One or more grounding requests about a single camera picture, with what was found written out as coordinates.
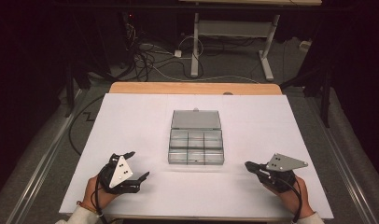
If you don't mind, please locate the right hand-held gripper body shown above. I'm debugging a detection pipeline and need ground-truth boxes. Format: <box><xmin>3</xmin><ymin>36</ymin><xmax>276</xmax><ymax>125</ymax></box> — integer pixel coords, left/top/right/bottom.
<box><xmin>258</xmin><ymin>152</ymin><xmax>310</xmax><ymax>193</ymax></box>

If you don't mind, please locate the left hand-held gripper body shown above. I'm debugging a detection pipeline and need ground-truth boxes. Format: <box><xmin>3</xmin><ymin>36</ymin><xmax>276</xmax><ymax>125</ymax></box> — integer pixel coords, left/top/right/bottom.
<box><xmin>97</xmin><ymin>152</ymin><xmax>143</xmax><ymax>196</ymax></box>

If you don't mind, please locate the transparent grey plastic storage box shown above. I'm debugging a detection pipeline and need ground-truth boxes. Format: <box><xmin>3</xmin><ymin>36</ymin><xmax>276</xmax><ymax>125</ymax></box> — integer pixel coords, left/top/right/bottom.
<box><xmin>167</xmin><ymin>107</ymin><xmax>226</xmax><ymax>166</ymax></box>

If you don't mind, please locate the person's right hand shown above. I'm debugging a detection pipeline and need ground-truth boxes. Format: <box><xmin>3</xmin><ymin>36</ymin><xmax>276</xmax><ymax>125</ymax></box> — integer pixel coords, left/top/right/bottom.
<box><xmin>264</xmin><ymin>175</ymin><xmax>314</xmax><ymax>219</ymax></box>

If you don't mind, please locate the person's left hand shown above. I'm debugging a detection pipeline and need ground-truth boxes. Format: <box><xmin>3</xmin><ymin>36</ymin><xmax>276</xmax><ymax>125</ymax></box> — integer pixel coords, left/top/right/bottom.
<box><xmin>81</xmin><ymin>174</ymin><xmax>120</xmax><ymax>213</ymax></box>

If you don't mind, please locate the white paper table cover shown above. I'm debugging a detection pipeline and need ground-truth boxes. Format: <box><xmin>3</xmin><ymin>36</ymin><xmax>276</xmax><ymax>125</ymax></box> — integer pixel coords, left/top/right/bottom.
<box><xmin>59</xmin><ymin>92</ymin><xmax>335</xmax><ymax>220</ymax></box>

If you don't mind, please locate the black metal stand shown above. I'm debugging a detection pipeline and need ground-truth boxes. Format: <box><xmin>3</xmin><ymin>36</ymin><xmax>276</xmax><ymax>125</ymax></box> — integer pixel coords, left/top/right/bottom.
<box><xmin>63</xmin><ymin>8</ymin><xmax>86</xmax><ymax>119</ymax></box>

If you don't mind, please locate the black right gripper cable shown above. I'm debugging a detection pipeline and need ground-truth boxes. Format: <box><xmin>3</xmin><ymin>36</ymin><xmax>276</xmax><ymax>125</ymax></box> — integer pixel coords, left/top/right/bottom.
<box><xmin>279</xmin><ymin>176</ymin><xmax>304</xmax><ymax>224</ymax></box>

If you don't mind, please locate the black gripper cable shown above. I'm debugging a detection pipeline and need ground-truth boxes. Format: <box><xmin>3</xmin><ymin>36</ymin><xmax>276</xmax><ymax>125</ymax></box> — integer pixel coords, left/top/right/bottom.
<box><xmin>93</xmin><ymin>167</ymin><xmax>110</xmax><ymax>224</ymax></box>
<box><xmin>279</xmin><ymin>176</ymin><xmax>304</xmax><ymax>224</ymax></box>

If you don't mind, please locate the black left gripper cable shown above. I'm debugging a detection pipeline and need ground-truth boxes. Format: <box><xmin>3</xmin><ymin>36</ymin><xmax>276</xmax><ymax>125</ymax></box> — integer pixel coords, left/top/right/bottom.
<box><xmin>93</xmin><ymin>167</ymin><xmax>110</xmax><ymax>224</ymax></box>

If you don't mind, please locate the red wrist bracelet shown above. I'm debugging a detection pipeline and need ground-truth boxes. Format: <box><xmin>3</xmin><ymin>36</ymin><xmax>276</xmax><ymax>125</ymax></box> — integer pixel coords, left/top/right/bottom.
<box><xmin>76</xmin><ymin>200</ymin><xmax>98</xmax><ymax>215</ymax></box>

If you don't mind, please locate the metal floor rail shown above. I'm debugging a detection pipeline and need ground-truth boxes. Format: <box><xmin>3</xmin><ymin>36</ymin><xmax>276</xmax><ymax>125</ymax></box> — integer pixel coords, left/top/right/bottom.
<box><xmin>5</xmin><ymin>89</ymin><xmax>88</xmax><ymax>224</ymax></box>
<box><xmin>303</xmin><ymin>95</ymin><xmax>379</xmax><ymax>224</ymax></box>

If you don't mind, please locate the black floor cable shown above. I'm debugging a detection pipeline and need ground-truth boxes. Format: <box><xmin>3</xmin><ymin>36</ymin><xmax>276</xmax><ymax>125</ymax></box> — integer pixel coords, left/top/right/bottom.
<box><xmin>68</xmin><ymin>95</ymin><xmax>105</xmax><ymax>157</ymax></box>

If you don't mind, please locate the tangle of floor cables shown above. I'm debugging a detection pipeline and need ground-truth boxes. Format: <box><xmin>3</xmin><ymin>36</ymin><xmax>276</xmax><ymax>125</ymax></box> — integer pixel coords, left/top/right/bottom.
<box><xmin>123</xmin><ymin>22</ymin><xmax>207</xmax><ymax>82</ymax></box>

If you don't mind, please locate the white metal frame desk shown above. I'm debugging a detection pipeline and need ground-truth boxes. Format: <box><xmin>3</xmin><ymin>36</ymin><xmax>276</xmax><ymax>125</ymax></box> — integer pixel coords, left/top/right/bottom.
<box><xmin>177</xmin><ymin>0</ymin><xmax>323</xmax><ymax>82</ymax></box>

